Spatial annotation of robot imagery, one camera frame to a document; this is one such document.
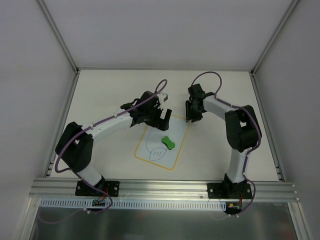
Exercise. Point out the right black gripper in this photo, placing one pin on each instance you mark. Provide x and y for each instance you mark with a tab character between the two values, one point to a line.
192	107

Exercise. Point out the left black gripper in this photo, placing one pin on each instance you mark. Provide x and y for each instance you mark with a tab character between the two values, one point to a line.
155	118

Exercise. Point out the green whiteboard eraser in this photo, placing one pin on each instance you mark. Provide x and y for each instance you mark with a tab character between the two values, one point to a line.
168	143

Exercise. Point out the yellow-framed small whiteboard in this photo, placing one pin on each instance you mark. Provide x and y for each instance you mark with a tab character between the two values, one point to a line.
151	150

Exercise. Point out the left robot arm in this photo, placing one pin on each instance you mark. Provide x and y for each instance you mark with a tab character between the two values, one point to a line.
75	146

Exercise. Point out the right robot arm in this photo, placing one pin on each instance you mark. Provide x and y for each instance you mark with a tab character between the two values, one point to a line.
243	135

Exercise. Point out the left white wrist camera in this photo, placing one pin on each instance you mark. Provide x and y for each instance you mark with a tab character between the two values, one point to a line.
162	97

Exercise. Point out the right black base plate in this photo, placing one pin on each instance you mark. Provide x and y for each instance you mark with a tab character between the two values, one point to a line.
226	190

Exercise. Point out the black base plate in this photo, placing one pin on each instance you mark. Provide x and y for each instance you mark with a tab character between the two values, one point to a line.
226	190
110	187

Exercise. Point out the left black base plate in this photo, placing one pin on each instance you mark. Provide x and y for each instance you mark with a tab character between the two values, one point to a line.
110	187

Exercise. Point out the left aluminium frame post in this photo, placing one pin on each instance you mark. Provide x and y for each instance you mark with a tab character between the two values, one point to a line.
57	34

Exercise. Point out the aluminium frame post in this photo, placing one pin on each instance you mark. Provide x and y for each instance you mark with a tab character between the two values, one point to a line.
57	34
280	26

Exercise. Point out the aluminium mounting rail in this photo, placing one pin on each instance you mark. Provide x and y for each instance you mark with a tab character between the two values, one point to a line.
179	190

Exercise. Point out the white slotted cable duct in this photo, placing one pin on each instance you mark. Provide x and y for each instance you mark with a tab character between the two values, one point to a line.
135	204

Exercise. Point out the right aluminium frame post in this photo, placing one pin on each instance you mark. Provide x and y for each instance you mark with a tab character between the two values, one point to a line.
280	26

